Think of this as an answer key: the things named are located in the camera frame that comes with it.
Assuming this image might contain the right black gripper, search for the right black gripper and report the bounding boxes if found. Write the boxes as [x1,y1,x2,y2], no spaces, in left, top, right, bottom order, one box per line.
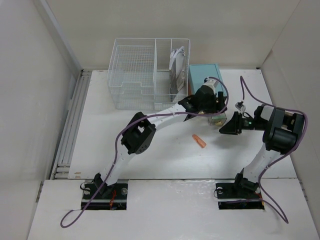
[219,111,267,135]

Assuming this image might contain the clear drawer gold knob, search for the clear drawer gold knob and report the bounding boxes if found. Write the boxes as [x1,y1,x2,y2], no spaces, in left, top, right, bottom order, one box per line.
[208,113,227,127]

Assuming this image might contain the orange translucent case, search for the orange translucent case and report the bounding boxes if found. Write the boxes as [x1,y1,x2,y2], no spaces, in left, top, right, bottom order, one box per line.
[192,134,207,148]

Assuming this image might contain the grey setup guide booklet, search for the grey setup guide booklet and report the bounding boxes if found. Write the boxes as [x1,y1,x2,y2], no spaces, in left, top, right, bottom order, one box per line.
[169,46,186,102]

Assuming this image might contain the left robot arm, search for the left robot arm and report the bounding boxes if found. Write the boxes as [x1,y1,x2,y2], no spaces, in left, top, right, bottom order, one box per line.
[93,84,229,199]

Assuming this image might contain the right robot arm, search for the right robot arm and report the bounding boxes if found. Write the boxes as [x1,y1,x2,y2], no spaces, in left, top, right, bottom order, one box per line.
[219,104,306,197]

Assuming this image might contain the teal orange drawer cabinet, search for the teal orange drawer cabinet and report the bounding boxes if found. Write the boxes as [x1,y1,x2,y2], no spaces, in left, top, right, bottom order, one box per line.
[188,63,223,95]

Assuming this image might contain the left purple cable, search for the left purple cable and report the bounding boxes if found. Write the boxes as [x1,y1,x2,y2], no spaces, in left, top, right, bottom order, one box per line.
[60,76,229,229]

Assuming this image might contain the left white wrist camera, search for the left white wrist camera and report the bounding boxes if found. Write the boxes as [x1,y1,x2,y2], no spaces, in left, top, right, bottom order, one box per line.
[203,77,219,93]

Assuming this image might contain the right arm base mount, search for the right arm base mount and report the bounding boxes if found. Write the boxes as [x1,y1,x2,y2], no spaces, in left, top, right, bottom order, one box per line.
[214,173,265,210]

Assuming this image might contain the white wire desk organizer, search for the white wire desk organizer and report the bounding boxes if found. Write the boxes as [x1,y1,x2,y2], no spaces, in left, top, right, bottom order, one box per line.
[107,38,190,112]

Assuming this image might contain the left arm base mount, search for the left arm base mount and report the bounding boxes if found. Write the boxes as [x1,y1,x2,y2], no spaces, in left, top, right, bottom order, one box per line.
[80,180,129,211]

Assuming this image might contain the aluminium rail frame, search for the aluminium rail frame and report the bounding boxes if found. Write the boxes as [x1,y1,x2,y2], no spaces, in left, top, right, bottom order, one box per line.
[48,69,92,180]

